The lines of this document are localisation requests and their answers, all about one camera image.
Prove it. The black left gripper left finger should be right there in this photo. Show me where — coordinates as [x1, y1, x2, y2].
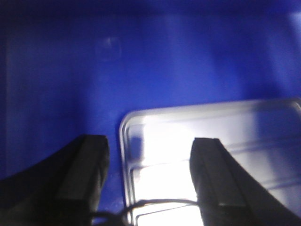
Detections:
[0, 135, 110, 226]

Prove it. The small silver metal tray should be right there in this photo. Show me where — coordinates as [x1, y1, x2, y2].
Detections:
[119, 99, 301, 226]

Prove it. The large blue plastic bin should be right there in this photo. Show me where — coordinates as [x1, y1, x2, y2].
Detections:
[0, 0, 301, 226]

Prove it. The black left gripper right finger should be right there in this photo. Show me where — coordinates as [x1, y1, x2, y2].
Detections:
[189, 138, 301, 226]

